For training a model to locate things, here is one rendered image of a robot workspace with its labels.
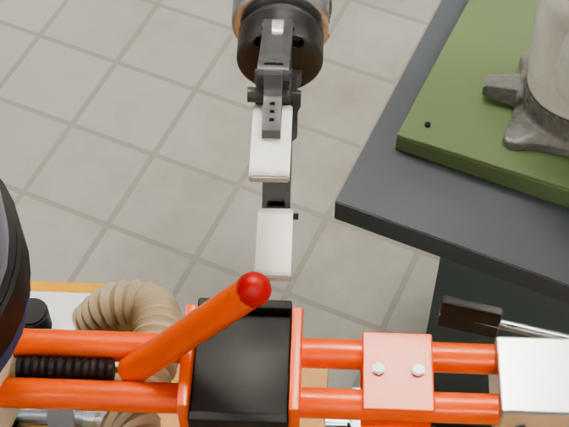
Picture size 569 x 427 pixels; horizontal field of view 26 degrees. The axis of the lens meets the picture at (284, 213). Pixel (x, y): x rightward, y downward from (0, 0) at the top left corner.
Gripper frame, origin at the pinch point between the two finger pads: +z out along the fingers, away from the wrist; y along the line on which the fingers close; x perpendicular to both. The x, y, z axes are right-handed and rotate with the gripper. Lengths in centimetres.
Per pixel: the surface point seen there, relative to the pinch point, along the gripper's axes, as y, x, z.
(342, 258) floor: 127, -9, -80
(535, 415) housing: -1.9, -19.0, 17.1
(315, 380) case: 31.3, -3.7, -2.5
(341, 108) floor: 127, -8, -119
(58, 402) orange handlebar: -1.5, 14.2, 17.0
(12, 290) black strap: -14.1, 15.2, 15.7
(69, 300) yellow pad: 9.6, 17.2, 2.0
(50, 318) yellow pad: 8.5, 18.2, 4.5
